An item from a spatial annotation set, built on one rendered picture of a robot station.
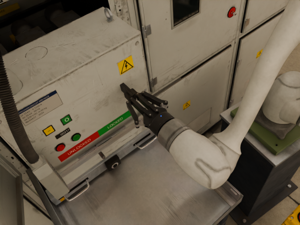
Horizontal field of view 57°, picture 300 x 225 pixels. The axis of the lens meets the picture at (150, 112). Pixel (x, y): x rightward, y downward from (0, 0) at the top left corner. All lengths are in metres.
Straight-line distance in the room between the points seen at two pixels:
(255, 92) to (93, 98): 0.49
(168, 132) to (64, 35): 0.46
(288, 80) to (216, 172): 0.66
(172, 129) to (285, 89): 0.62
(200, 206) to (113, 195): 0.34
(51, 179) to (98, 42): 0.43
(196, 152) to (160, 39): 0.70
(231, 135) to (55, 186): 0.55
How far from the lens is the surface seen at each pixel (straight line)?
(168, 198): 1.11
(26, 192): 1.47
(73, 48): 0.88
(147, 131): 1.18
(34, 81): 0.82
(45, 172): 0.85
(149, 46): 1.24
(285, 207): 2.11
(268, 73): 0.77
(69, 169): 1.00
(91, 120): 0.95
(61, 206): 1.20
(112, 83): 0.90
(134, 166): 1.19
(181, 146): 0.72
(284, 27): 0.77
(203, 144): 0.71
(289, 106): 1.26
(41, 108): 0.83
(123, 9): 1.11
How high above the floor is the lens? 1.88
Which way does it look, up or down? 51 degrees down
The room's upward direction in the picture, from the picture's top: 10 degrees counter-clockwise
